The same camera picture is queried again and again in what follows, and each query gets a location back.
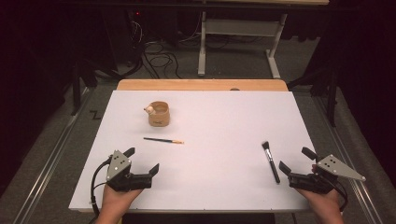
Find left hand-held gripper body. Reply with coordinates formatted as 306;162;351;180
106;149;153;192

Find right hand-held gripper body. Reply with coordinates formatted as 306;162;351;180
288;154;367;195

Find black makeup brush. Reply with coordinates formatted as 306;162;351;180
262;141;281;185

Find thin wooden brush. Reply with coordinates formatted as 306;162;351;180
143;136;185;145

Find wooden brush holder cup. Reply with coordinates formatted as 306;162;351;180
143;101;171;128

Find person's left hand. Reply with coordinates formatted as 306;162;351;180
101;184;144;216

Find person's right hand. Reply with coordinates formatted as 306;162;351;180
295;187;344;216

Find black metal stand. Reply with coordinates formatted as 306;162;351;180
288;66;340;128
70;58;125;117

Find white board sheet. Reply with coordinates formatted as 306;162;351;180
68;90;340;214

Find wooden table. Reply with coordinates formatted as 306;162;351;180
116;78;289;92

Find metal floor rail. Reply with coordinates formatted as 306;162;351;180
12;88;94;224
311;92;387;224

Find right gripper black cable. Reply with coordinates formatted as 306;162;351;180
333;179;349;213

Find black floor cables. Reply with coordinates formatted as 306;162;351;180
129;18;185;79

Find white metal desk frame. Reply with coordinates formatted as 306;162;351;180
197;10;289;79

